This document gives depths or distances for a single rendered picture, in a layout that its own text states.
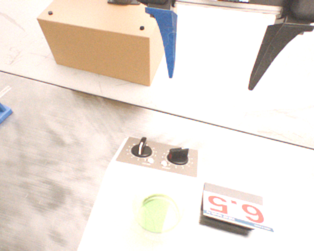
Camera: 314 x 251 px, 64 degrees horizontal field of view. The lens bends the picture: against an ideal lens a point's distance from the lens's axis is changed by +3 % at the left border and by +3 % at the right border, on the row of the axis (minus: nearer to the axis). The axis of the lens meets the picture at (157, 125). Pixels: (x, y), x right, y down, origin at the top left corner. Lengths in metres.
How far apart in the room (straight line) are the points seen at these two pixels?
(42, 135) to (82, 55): 0.18
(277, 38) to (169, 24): 0.11
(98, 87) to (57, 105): 0.09
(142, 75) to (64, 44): 0.16
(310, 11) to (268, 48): 0.04
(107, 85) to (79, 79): 0.06
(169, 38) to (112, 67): 0.26
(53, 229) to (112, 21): 0.35
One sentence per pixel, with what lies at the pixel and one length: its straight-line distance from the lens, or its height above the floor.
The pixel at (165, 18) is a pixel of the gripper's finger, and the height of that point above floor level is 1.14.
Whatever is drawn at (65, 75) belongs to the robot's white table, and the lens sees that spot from 0.57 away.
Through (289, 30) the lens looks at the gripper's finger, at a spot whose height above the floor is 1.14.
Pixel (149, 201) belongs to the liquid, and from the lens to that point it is 0.29.
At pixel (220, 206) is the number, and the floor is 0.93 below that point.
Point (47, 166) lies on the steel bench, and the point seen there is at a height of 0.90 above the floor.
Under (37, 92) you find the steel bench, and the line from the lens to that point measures 0.56.
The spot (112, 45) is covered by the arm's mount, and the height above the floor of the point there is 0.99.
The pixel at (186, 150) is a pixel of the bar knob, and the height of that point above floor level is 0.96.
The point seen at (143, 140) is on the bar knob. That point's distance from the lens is 0.37.
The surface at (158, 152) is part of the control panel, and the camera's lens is 0.38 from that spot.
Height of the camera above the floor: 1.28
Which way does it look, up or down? 56 degrees down
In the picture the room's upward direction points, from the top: 2 degrees clockwise
